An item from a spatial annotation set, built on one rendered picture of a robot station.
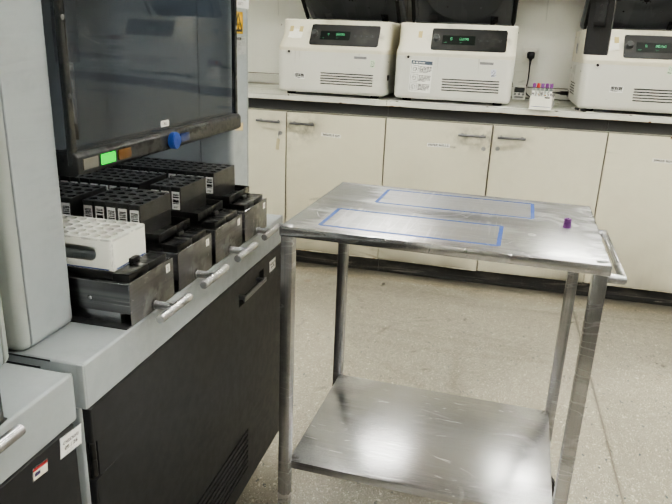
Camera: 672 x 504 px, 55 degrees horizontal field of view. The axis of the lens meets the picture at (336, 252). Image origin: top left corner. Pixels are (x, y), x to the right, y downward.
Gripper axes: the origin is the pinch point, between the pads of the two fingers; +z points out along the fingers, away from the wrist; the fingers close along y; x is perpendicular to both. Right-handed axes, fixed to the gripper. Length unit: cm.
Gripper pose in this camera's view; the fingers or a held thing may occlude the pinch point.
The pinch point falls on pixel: (599, 27)
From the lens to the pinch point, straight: 96.4
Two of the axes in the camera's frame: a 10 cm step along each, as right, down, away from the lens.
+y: 4.5, -2.7, 8.6
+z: -0.4, 9.5, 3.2
